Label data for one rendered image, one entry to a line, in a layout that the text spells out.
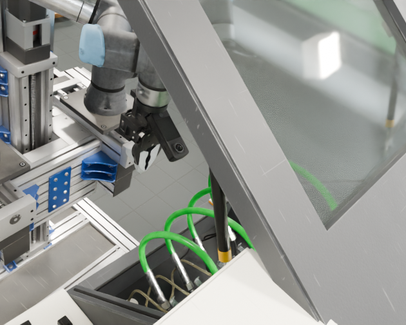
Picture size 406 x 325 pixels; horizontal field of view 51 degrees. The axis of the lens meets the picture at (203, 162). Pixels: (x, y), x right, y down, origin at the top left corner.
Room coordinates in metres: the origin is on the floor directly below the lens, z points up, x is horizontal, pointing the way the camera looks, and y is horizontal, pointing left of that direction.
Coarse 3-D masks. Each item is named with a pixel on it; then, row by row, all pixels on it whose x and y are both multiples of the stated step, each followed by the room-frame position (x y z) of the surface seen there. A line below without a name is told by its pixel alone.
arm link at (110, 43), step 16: (112, 16) 0.79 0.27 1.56; (96, 32) 0.71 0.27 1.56; (112, 32) 0.72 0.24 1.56; (128, 32) 0.74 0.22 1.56; (80, 48) 0.69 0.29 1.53; (96, 48) 0.69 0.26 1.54; (112, 48) 0.70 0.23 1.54; (128, 48) 0.71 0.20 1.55; (96, 64) 0.69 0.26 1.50; (112, 64) 0.70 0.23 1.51; (128, 64) 0.70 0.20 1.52
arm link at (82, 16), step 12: (36, 0) 0.77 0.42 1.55; (48, 0) 0.78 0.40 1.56; (60, 0) 0.78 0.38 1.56; (72, 0) 0.79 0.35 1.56; (84, 0) 0.80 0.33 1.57; (96, 0) 0.82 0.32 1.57; (108, 0) 0.84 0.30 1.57; (60, 12) 0.79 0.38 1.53; (72, 12) 0.79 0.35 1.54; (84, 12) 0.80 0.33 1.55; (96, 12) 0.80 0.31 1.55; (108, 12) 0.80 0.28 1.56; (120, 12) 0.82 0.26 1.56; (84, 24) 0.80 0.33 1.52
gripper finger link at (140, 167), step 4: (128, 148) 0.75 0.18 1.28; (128, 152) 0.75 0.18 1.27; (140, 152) 0.72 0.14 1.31; (144, 152) 0.73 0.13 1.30; (128, 156) 0.75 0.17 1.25; (132, 156) 0.74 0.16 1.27; (140, 156) 0.72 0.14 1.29; (144, 156) 0.73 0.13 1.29; (132, 160) 0.74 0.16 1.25; (140, 160) 0.72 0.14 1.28; (144, 160) 0.73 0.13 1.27; (136, 164) 0.72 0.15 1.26; (140, 164) 0.72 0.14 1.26; (144, 164) 0.74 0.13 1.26; (136, 168) 0.73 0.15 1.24; (140, 168) 0.73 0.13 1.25; (144, 168) 0.74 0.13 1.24; (140, 172) 0.74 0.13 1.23
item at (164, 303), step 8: (152, 232) 0.56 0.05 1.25; (160, 232) 0.54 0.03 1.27; (168, 232) 0.54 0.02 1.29; (144, 240) 0.56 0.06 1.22; (176, 240) 0.52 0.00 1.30; (184, 240) 0.51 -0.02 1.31; (144, 248) 0.56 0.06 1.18; (192, 248) 0.50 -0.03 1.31; (200, 248) 0.50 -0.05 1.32; (144, 256) 0.56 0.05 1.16; (200, 256) 0.49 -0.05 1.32; (208, 256) 0.49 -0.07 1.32; (144, 264) 0.55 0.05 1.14; (208, 264) 0.48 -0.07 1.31; (144, 272) 0.54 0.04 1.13; (152, 272) 0.55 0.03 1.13; (216, 272) 0.47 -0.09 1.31; (152, 280) 0.54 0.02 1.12; (152, 288) 0.53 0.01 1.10; (160, 296) 0.52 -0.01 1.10; (160, 304) 0.51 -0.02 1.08; (168, 304) 0.52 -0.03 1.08
